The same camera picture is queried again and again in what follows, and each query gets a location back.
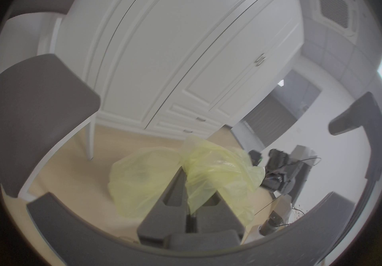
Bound grey curtain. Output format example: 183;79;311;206
245;98;299;146

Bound ceiling air conditioner vent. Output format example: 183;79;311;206
309;0;359;37

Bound white chair grey cushions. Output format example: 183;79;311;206
0;0;102;203

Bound white wardrobe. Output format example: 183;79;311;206
55;0;305;141

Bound yellow plastic bag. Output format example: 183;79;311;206
108;135;266;227

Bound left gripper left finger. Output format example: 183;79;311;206
137;166;188;246

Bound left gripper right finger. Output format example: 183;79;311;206
196;190;247;238

